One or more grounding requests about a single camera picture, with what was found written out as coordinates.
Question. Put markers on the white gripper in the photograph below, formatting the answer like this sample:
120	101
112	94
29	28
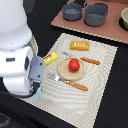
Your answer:
21	70

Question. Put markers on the yellow butter box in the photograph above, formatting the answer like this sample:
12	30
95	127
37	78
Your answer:
50	58

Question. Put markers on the red tomato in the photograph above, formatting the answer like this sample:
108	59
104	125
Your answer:
74	65

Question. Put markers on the orange bread loaf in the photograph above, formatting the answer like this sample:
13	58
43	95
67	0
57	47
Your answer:
79	45

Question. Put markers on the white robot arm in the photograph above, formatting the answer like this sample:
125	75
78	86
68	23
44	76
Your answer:
14	31

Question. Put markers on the round beige plate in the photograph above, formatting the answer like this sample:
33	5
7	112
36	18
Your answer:
67	74

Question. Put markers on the woven beige placemat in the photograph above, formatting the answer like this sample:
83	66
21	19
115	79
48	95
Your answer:
77	107

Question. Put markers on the small grey pot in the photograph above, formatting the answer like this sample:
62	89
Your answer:
72	11

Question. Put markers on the large grey pot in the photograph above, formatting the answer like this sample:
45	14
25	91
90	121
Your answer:
95	14

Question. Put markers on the beige bowl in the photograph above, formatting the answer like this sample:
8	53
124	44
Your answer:
124	16

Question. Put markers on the fork with wooden handle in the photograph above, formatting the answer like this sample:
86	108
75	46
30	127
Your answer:
73	84

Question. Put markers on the knife with wooden handle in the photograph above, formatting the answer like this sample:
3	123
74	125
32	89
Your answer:
82	58

